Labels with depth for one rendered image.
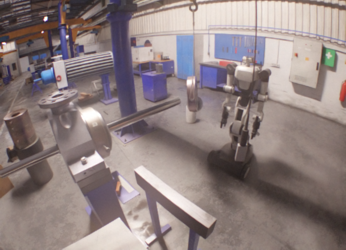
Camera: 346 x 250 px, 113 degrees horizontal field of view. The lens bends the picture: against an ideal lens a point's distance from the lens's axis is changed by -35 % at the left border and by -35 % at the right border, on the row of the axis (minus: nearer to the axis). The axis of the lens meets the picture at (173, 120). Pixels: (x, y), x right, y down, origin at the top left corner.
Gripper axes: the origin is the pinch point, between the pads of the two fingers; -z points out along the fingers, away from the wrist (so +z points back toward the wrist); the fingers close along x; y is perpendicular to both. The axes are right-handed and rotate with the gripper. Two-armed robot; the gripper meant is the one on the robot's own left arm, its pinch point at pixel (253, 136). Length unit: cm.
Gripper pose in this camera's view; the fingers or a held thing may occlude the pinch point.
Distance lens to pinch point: 223.5
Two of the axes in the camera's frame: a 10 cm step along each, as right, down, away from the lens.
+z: 1.1, -9.4, -3.1
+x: -6.8, 1.6, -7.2
